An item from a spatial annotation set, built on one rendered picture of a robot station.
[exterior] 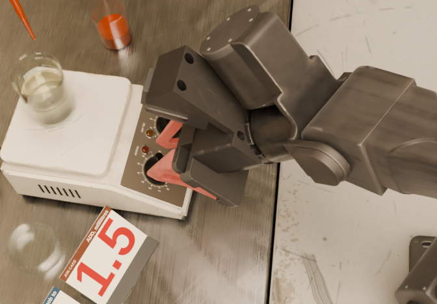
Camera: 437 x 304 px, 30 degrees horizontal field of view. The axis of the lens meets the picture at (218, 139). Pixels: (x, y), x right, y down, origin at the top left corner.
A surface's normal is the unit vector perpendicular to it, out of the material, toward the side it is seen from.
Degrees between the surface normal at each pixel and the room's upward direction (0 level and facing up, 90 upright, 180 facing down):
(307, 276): 0
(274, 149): 79
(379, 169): 87
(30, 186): 90
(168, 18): 0
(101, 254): 40
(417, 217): 0
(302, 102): 47
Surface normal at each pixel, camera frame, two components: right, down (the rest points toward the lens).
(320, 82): 0.50, 0.07
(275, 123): -0.70, 0.07
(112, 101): -0.09, -0.47
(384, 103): -0.40, -0.65
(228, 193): 0.69, -0.18
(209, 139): -0.69, -0.45
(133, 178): 0.41, -0.34
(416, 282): -0.69, -0.70
